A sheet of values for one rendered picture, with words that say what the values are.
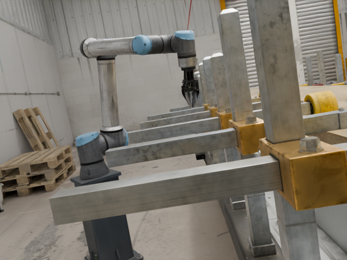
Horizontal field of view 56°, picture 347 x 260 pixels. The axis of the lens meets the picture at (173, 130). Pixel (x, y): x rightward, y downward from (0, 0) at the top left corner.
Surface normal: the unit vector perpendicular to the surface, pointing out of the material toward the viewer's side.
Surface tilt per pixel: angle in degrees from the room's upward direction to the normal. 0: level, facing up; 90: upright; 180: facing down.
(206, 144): 90
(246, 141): 90
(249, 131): 90
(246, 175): 90
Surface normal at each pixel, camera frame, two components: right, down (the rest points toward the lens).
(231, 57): -0.02, 0.12
